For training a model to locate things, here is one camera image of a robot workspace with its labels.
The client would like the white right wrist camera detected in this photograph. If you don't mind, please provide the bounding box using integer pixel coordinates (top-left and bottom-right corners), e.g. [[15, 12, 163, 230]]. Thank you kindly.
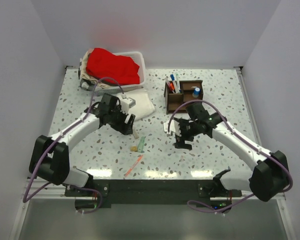
[[163, 120, 181, 137]]

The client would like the red clear pen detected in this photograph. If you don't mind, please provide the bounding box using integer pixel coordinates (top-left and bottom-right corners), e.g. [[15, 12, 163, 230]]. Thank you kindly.
[[165, 76, 174, 93]]

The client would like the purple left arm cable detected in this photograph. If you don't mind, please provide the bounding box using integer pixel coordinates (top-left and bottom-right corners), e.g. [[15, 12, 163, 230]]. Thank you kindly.
[[22, 76, 125, 215]]

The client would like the orange pink pen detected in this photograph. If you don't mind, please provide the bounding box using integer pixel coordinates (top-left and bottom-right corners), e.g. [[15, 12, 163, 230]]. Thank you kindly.
[[124, 155, 144, 178]]

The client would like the red cloth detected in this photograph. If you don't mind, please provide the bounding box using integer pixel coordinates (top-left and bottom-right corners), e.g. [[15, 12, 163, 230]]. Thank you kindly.
[[87, 48, 140, 86]]

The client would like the folded white towel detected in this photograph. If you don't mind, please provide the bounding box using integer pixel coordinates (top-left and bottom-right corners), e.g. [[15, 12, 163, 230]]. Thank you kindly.
[[115, 89, 155, 121]]

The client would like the green transparent clip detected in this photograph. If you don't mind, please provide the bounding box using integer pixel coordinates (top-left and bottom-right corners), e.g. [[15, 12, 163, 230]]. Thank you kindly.
[[137, 136, 146, 153]]

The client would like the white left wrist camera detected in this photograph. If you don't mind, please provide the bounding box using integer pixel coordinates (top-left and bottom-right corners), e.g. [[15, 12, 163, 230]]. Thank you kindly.
[[120, 94, 136, 112]]

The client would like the brown wooden desk organizer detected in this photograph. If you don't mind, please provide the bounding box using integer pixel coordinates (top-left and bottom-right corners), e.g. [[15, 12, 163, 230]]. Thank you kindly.
[[163, 80, 204, 114]]

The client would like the white plastic basket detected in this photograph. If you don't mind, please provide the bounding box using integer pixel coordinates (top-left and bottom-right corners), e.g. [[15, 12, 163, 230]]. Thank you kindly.
[[95, 51, 146, 96]]

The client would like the black orange highlighter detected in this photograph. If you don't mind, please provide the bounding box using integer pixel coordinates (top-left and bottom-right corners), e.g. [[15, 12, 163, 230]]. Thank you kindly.
[[169, 83, 175, 92]]

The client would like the beige cloth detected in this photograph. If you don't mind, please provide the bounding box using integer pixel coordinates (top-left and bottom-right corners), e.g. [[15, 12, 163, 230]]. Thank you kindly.
[[78, 48, 110, 89]]

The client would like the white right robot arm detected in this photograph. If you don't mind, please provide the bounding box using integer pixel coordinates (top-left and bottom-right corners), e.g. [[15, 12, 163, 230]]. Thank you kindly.
[[164, 100, 293, 202]]

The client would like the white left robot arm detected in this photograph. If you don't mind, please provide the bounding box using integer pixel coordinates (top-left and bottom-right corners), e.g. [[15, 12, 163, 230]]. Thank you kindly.
[[29, 93, 136, 196]]

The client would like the plaid black white cloth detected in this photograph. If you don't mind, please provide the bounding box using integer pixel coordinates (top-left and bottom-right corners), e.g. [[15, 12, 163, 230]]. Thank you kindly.
[[79, 78, 98, 92]]

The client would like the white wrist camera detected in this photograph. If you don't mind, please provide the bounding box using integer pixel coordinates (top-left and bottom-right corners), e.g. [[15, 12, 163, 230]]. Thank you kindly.
[[163, 120, 181, 137], [120, 94, 136, 112]]

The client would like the beige eraser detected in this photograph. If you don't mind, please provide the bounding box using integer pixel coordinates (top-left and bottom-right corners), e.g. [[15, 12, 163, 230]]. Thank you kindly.
[[132, 129, 139, 139]]

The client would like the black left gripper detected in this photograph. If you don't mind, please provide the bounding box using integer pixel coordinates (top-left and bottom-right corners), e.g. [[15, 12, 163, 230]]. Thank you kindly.
[[108, 106, 135, 136]]

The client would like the green capped white marker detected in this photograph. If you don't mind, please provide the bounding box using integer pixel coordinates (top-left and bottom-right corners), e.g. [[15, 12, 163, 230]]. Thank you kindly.
[[175, 73, 181, 93]]

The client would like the blue capped white marker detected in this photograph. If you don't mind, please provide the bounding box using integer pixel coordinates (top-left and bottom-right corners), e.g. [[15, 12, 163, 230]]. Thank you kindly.
[[170, 74, 179, 93]]

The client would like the blue cylindrical stamp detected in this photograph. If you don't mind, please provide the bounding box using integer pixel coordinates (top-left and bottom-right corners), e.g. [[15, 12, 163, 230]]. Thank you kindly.
[[192, 87, 201, 98]]

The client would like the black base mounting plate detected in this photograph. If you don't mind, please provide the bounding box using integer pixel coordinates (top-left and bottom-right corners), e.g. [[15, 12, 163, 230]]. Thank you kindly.
[[64, 179, 242, 210]]

